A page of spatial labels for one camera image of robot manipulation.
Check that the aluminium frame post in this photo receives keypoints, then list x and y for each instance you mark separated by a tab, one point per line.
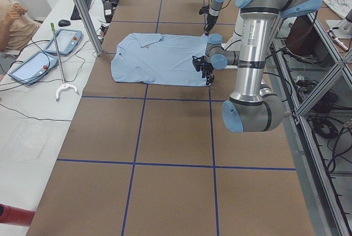
89	27

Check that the light blue t-shirt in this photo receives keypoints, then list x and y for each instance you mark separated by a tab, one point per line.
159	59

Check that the white grabber stick tool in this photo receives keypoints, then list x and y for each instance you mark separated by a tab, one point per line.
65	85

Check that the upper blue teach pendant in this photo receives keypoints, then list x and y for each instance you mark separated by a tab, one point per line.
67	40

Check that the lower blue teach pendant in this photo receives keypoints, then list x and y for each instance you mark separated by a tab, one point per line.
34	68

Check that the red fire extinguisher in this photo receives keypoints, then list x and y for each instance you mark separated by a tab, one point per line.
16	216

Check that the black computer mouse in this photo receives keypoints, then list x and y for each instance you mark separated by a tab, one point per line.
63	23

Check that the person in beige shirt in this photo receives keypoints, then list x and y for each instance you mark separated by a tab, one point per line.
16	28

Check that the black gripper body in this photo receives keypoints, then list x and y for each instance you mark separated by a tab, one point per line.
210	20
207	70

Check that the blue teach pendant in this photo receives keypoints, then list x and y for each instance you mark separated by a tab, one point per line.
67	40
34	68

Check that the aluminium frame side rack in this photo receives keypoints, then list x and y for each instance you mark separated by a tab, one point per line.
315	82

